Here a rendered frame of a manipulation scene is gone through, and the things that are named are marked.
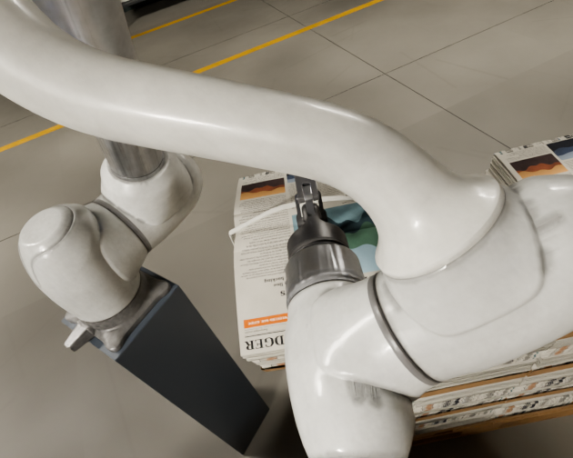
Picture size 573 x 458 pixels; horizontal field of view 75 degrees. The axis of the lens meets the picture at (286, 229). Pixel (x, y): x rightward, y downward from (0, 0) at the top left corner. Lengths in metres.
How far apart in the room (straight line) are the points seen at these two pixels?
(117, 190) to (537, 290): 0.68
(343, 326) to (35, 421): 2.07
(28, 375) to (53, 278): 1.70
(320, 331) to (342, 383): 0.05
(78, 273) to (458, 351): 0.63
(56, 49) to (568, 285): 0.36
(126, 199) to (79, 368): 1.60
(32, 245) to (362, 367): 0.61
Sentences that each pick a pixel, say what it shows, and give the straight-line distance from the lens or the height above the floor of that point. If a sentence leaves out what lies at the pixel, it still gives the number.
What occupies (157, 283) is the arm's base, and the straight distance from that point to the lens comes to 0.91.
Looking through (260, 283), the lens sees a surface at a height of 1.18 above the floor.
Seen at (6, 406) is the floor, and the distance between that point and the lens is 2.45.
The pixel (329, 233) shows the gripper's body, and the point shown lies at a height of 1.35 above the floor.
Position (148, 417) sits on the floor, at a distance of 1.98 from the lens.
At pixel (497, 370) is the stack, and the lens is 1.09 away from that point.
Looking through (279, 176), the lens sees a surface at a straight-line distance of 0.80.
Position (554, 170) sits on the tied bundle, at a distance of 1.00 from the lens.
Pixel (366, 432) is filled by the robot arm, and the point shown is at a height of 1.38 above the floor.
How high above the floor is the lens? 1.68
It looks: 48 degrees down
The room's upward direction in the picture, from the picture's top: 15 degrees counter-clockwise
